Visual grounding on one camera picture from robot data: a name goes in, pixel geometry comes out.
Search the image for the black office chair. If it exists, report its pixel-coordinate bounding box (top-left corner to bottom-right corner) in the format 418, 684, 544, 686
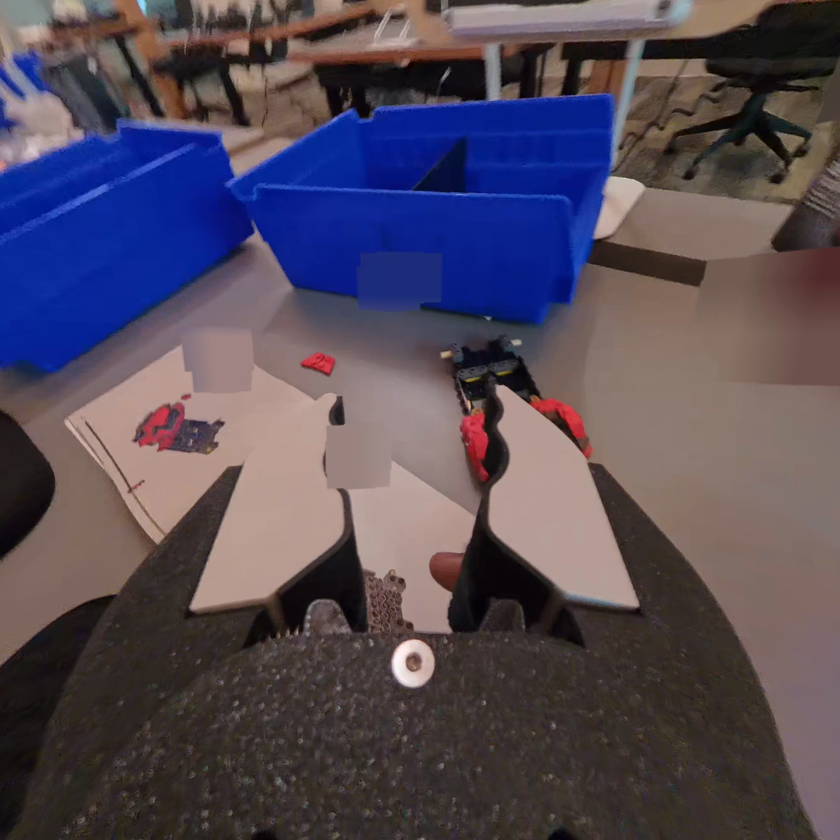
663, 53, 817, 185

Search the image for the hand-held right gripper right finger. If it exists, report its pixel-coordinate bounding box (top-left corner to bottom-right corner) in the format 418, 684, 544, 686
449, 385, 641, 634

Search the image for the white round object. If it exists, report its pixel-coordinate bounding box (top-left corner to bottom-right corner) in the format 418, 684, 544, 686
594, 175, 647, 241

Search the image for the black quilted pad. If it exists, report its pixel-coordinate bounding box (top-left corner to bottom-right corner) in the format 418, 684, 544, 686
0, 407, 56, 559

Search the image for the blue plastic bin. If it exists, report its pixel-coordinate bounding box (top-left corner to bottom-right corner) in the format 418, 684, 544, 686
0, 121, 254, 372
230, 95, 618, 325

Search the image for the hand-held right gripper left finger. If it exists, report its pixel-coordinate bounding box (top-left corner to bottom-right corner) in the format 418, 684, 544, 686
191, 394, 368, 631

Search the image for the person's right hand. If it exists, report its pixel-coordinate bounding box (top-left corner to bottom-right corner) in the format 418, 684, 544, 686
430, 552, 468, 594

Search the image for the lego instruction booklet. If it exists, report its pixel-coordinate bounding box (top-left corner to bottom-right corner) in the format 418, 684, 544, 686
66, 344, 480, 631

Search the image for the red and black lego car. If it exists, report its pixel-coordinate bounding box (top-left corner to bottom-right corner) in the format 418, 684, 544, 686
440, 336, 594, 484

